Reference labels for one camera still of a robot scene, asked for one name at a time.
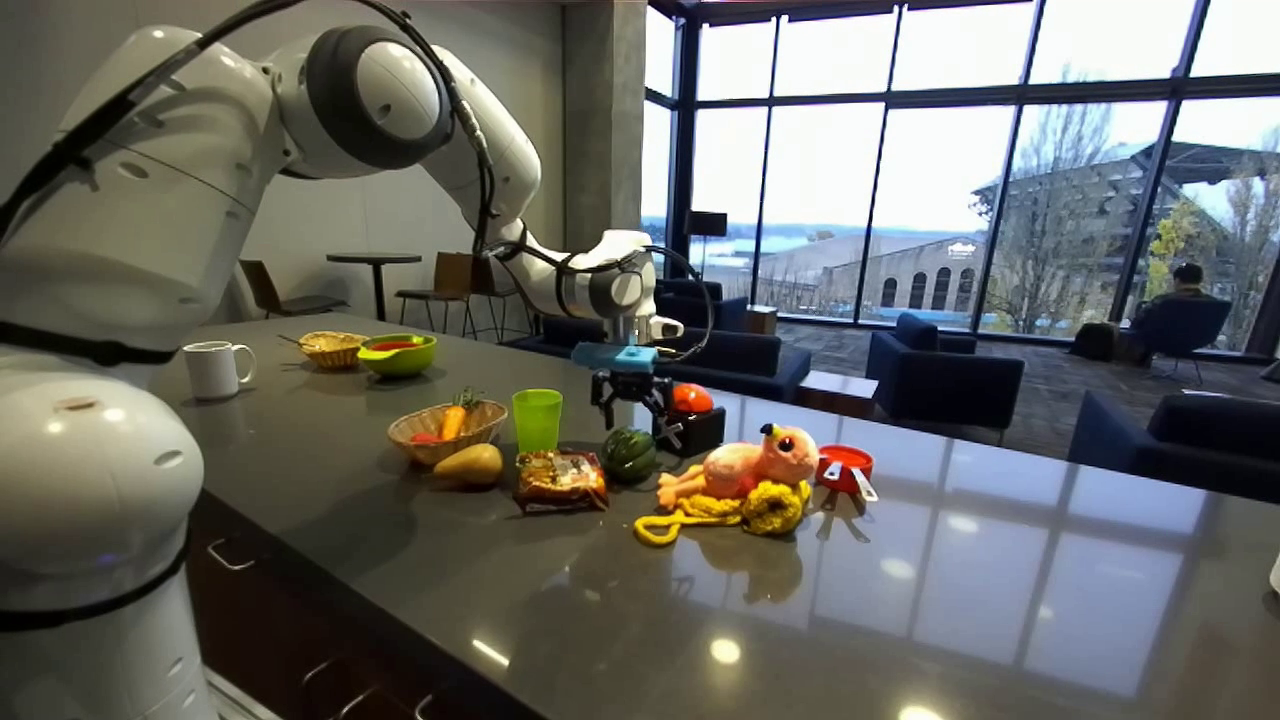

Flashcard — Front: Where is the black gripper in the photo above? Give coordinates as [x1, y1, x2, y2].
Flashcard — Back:
[591, 373, 667, 425]

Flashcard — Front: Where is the green bell pepper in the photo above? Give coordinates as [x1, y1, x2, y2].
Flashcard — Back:
[599, 427, 658, 489]

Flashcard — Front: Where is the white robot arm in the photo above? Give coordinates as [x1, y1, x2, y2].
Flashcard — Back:
[0, 0, 665, 720]

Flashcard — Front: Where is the woven wicker basket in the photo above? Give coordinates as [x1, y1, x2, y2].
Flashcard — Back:
[386, 398, 508, 468]

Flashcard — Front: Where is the green plastic cup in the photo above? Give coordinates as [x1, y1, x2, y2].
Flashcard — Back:
[511, 387, 565, 453]

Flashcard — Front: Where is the black box orange button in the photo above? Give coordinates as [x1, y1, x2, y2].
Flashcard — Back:
[653, 382, 723, 457]

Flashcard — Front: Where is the instant noodle packet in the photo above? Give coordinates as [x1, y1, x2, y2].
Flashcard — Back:
[511, 453, 608, 511]

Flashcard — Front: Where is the dark blue sofa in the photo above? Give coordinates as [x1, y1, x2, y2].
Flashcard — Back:
[656, 280, 810, 402]

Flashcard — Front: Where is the yellow pear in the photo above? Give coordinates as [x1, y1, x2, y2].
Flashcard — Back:
[430, 446, 503, 489]

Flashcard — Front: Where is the orange carrot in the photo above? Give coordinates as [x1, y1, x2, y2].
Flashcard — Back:
[438, 398, 479, 439]

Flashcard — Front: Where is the wooden chair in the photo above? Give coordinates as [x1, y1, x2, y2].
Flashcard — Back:
[395, 252, 493, 337]

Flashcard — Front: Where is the yellow knitted doll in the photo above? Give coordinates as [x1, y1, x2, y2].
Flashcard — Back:
[631, 425, 821, 550]

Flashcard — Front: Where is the green bowl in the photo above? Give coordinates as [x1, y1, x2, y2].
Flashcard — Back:
[354, 331, 436, 382]

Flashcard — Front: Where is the red white toy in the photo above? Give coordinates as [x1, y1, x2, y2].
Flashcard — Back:
[816, 446, 878, 511]

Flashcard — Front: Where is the round cafe table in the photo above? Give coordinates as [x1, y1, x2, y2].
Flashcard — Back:
[324, 252, 420, 319]

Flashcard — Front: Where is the yellow bowl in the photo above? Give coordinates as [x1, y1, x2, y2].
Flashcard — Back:
[297, 331, 363, 373]

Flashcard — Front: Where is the blue armchair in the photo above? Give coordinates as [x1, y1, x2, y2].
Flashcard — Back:
[864, 313, 1025, 434]

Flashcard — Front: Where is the white mug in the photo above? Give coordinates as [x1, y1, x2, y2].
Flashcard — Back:
[180, 340, 257, 402]

